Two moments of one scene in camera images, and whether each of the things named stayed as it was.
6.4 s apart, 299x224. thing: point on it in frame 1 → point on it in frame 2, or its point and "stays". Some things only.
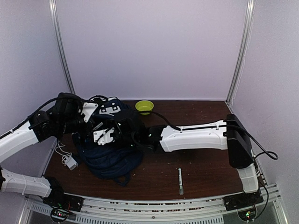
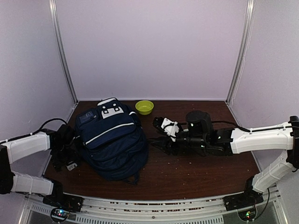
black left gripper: x=79 y=122 → x=64 y=157
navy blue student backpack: x=111 y=145 stays
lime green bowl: x=144 y=107 stays
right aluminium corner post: x=246 y=38 stays
